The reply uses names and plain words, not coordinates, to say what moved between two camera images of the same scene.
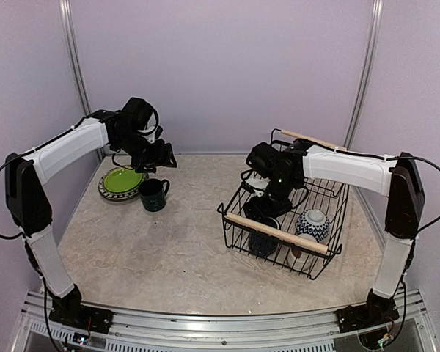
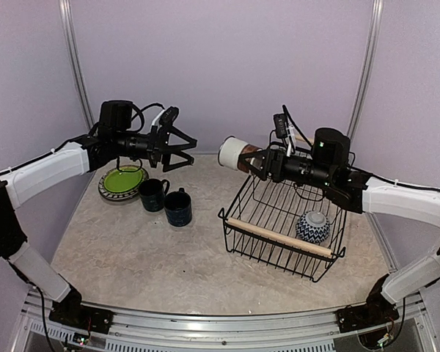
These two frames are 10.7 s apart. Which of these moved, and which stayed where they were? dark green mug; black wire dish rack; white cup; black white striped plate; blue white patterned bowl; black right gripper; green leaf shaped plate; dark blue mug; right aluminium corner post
Moved: white cup; black right gripper; dark blue mug
Stayed: green leaf shaped plate; dark green mug; right aluminium corner post; black wire dish rack; blue white patterned bowl; black white striped plate
